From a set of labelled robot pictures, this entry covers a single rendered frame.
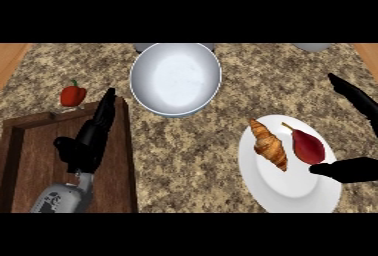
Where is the brown wooden cutting board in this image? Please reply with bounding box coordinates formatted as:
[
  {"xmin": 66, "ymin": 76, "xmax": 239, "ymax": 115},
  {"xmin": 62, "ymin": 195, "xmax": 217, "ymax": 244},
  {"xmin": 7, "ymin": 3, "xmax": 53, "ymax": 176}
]
[{"xmin": 0, "ymin": 96, "xmax": 140, "ymax": 214}]

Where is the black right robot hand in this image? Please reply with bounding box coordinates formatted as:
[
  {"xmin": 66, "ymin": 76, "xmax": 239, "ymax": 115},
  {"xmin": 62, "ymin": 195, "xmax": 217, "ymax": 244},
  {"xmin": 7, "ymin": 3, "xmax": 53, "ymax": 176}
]
[{"xmin": 307, "ymin": 72, "xmax": 378, "ymax": 184}]

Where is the golden croissant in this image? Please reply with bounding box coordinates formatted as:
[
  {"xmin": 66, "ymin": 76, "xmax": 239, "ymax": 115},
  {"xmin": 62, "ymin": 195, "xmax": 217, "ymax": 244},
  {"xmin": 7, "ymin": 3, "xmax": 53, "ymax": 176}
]
[{"xmin": 248, "ymin": 117, "xmax": 289, "ymax": 173}]

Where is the red bell pepper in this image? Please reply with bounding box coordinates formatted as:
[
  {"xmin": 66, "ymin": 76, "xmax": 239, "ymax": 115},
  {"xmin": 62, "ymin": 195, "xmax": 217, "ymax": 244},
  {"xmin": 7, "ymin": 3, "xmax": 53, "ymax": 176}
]
[{"xmin": 59, "ymin": 79, "xmax": 88, "ymax": 108}]

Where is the pale grey round object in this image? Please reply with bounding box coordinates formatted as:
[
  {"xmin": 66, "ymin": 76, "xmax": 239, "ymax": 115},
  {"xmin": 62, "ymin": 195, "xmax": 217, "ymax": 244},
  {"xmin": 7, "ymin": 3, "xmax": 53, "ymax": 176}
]
[{"xmin": 291, "ymin": 42, "xmax": 334, "ymax": 53}]

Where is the white plate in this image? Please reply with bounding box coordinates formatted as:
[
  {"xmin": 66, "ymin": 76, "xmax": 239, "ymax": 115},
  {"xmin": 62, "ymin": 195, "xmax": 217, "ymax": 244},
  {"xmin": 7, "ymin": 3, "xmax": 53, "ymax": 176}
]
[{"xmin": 238, "ymin": 114, "xmax": 344, "ymax": 214}]

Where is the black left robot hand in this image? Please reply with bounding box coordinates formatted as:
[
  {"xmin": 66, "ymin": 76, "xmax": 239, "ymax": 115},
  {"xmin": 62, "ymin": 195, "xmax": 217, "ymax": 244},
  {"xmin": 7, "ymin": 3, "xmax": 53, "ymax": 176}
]
[{"xmin": 52, "ymin": 87, "xmax": 118, "ymax": 175}]

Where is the white bowl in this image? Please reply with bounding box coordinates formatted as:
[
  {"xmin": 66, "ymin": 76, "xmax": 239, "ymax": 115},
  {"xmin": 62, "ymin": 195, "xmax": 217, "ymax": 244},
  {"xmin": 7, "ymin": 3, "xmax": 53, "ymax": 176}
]
[{"xmin": 128, "ymin": 42, "xmax": 223, "ymax": 118}]

